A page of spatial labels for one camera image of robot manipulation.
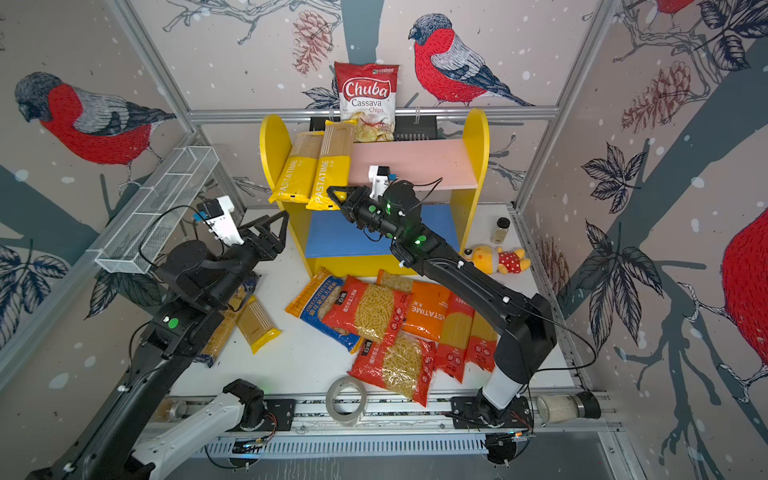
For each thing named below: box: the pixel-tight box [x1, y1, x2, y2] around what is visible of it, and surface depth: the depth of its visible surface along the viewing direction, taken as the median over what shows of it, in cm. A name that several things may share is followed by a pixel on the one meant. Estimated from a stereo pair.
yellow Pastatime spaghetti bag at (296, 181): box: [268, 131, 325, 203], surface depth 71 cm
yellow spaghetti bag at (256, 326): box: [236, 295, 283, 355], surface depth 87 cm
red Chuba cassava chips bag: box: [334, 62, 399, 143], surface depth 85 cm
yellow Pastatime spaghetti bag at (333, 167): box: [305, 119, 358, 211], surface depth 70 cm
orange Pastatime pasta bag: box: [402, 281, 451, 341], surface depth 90 cm
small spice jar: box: [491, 216, 511, 244], surface depth 106 cm
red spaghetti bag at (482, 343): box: [465, 310, 499, 372], surface depth 83 cm
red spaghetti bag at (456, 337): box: [435, 292, 475, 383], surface depth 86 cm
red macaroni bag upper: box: [322, 275, 413, 346], surface depth 86 cm
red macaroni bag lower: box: [346, 331, 436, 408], surface depth 80 cm
